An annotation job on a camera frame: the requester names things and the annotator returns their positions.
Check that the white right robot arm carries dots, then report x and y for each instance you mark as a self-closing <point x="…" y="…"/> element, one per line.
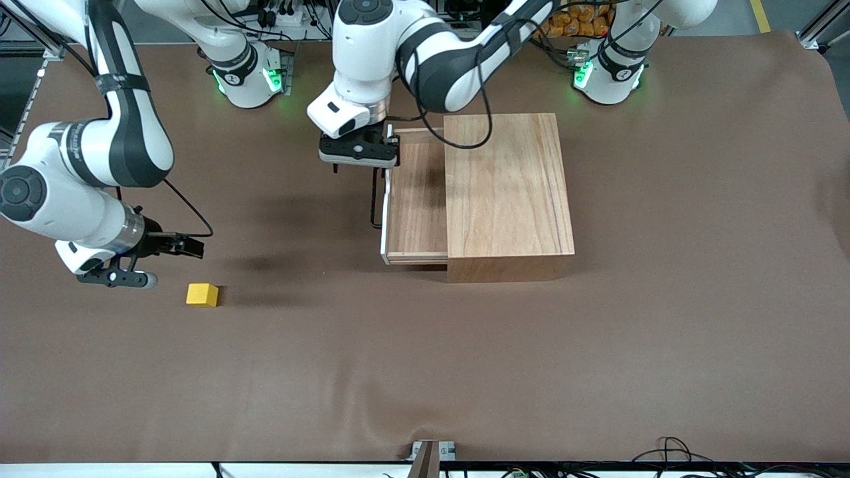
<point x="126" y="133"/>

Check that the brown table mat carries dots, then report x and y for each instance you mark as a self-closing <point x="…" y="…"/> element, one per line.
<point x="332" y="372"/>

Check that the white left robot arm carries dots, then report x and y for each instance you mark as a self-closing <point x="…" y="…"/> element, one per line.
<point x="451" y="66"/>

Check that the aluminium frame profile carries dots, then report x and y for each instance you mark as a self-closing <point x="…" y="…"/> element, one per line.
<point x="26" y="40"/>
<point x="820" y="30"/>

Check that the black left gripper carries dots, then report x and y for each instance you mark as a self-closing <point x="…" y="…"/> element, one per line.
<point x="384" y="135"/>

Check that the wooden drawer with white front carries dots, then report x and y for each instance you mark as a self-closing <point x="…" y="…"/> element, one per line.
<point x="418" y="206"/>

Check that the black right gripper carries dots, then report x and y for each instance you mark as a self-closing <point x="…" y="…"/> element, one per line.
<point x="155" y="243"/>

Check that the wooden drawer cabinet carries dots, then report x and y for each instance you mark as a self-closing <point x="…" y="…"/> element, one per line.
<point x="508" y="199"/>

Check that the orange snack bags pile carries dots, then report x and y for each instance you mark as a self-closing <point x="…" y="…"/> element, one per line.
<point x="578" y="20"/>

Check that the yellow block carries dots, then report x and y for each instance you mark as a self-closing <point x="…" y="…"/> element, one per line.
<point x="202" y="295"/>

